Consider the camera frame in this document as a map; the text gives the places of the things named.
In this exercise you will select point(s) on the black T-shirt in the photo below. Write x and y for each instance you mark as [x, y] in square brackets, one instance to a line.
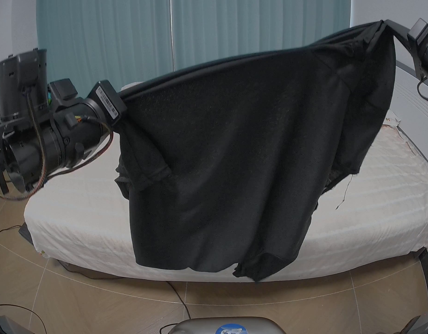
[235, 151]

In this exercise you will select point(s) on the blue-green curtain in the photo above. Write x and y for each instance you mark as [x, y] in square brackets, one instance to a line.
[102, 30]
[262, 12]

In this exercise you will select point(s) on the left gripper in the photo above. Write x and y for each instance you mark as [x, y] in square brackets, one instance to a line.
[78, 134]

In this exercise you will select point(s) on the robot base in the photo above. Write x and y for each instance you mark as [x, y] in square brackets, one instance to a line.
[200, 325]

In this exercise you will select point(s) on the bed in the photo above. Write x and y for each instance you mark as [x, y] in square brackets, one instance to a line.
[374, 204]

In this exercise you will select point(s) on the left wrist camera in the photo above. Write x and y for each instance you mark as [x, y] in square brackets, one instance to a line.
[62, 92]

